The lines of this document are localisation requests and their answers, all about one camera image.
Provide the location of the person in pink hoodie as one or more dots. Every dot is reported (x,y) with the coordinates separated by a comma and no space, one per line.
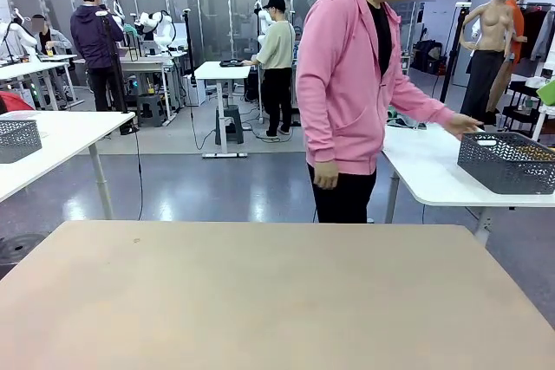
(342,84)

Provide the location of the black light stand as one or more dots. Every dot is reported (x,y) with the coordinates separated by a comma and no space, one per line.
(188,49)

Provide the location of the black bags pile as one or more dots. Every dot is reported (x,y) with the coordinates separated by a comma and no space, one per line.
(427,58)

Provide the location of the pink-sleeved right forearm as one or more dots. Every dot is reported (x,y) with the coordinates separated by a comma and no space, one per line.
(318,127)

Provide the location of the grey perforated plastic basket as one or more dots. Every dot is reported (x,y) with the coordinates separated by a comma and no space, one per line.
(17,140)
(503,166)

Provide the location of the mannequin with orange shirt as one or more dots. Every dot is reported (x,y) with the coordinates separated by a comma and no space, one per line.
(517,19)

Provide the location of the white computer case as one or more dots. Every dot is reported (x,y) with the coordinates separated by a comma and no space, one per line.
(195,89)

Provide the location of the clothes rack with dark garments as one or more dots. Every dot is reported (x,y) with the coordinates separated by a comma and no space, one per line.
(535,32)

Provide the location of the black pole with white top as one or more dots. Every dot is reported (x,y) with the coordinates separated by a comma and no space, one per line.
(453,49)

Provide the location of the small white desk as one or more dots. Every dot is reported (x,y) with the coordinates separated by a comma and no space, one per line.
(223,71)

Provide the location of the bright green fabric item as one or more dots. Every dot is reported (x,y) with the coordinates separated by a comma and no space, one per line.
(547,93)

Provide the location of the yellow drink cup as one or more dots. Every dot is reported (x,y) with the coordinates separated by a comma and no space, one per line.
(50,51)

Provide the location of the white lab workbench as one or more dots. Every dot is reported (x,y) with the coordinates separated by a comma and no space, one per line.
(147,66)

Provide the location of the grey plastic step stool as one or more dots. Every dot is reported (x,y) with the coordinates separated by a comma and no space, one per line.
(230,125)
(149,110)

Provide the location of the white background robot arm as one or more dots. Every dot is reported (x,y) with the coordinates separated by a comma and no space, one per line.
(158,25)
(264,27)
(19,36)

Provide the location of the beige mannequin with dark skirt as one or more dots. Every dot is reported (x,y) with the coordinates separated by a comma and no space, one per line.
(490,36)

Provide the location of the black camera tripod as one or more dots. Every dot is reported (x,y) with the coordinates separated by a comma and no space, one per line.
(113,62)

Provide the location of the person's right hand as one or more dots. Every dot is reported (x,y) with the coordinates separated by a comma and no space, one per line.
(326,175)

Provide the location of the seated person in grey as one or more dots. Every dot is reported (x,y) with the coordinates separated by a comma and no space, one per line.
(52,40)

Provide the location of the red fabric item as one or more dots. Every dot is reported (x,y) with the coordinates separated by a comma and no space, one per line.
(15,101)

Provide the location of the person's left hand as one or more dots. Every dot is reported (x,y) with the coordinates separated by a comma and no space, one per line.
(461,124)

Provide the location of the long white lab table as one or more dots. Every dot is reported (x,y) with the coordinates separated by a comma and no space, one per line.
(30,67)

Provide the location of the person in purple jacket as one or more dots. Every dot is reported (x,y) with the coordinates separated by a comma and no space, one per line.
(95,36)

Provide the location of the black item on desk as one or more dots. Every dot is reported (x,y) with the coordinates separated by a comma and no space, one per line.
(234,63)

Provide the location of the person in beige sweater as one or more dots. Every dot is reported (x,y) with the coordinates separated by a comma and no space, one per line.
(277,45)

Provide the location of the black round floor plate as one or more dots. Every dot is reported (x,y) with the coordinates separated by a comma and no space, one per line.
(19,248)

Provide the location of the pink-sleeved left forearm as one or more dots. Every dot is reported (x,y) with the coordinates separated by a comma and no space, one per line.
(422,105)

